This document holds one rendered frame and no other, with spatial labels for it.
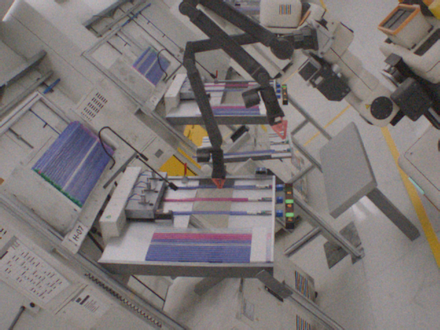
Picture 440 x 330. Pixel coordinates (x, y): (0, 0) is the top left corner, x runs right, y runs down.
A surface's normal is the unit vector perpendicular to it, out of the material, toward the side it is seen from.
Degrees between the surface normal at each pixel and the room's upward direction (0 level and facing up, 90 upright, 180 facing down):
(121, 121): 90
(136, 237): 44
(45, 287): 95
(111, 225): 90
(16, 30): 90
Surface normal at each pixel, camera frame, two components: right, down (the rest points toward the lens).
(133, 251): -0.07, -0.88
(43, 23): -0.10, 0.47
